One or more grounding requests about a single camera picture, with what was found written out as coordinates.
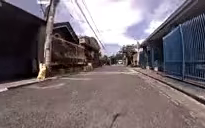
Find building with long roof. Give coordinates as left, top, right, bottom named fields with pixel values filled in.
left=139, top=0, right=205, bottom=51

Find clump of trees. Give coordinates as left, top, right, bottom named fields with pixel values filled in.
left=117, top=43, right=138, bottom=66

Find building with weathered wall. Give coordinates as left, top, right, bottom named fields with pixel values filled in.
left=50, top=21, right=88, bottom=75

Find concrete pavement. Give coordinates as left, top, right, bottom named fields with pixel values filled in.
left=0, top=75, right=60, bottom=95
left=131, top=66, right=205, bottom=108

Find grey asphalt road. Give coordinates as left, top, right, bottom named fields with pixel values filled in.
left=0, top=64, right=205, bottom=128

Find dark wall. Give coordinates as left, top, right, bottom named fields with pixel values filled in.
left=0, top=0, right=47, bottom=83

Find overhead wires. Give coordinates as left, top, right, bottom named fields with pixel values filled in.
left=61, top=0, right=108, bottom=52

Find concrete utility pole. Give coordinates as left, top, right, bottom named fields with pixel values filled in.
left=42, top=0, right=58, bottom=78

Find blue metal fence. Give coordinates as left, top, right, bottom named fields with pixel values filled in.
left=138, top=8, right=205, bottom=90

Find yellow bag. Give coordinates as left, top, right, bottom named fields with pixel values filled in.
left=36, top=62, right=48, bottom=81

